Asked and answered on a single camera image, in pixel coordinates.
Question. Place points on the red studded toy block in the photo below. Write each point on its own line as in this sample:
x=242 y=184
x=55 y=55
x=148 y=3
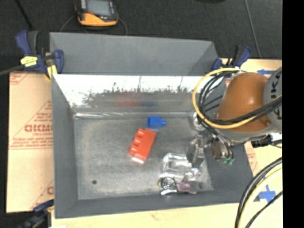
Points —
x=142 y=145

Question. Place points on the black cylinder on white bracket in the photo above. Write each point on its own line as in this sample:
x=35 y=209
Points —
x=261 y=141

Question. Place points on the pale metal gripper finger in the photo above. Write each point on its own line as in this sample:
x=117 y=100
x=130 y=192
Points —
x=200 y=159
x=191 y=152

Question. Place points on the small blue toy block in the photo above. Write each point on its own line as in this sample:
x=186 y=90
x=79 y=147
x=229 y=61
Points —
x=155 y=122

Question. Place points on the brown cardboard board red print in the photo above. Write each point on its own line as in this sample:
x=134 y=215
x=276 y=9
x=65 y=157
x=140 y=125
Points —
x=28 y=136

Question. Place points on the grey metal bin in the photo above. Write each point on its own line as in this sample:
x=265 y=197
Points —
x=107 y=170

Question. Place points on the silver round metal thing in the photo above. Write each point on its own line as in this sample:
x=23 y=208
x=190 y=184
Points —
x=167 y=183

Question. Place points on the small purple packet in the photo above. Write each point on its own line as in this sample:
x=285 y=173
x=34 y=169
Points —
x=186 y=186

